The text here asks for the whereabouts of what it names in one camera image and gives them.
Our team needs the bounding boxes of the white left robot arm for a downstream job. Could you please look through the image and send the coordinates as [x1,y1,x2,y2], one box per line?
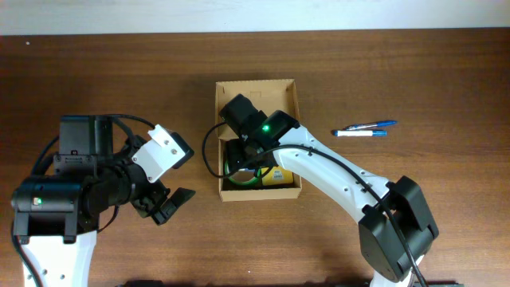
[10,114,195,286]

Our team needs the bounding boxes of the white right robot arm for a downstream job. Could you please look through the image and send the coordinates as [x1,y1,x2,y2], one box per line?
[219,94,439,286]

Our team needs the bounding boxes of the black right camera cable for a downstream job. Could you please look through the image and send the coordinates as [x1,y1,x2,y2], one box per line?
[201,121,430,287]

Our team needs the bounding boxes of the yellow spiral notepad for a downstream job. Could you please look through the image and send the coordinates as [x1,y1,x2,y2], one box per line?
[261,167,294,187]

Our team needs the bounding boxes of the brown cardboard box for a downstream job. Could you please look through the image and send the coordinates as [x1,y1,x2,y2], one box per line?
[215,79,302,202]

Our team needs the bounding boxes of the blue white whiteboard marker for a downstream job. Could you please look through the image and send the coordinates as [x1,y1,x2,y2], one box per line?
[332,130,387,137]

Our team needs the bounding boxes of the blue ballpoint pen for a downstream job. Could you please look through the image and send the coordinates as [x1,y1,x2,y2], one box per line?
[344,120,398,131]

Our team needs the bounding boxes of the green tape roll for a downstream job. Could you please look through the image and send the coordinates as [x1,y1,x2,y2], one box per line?
[223,160,261,186]

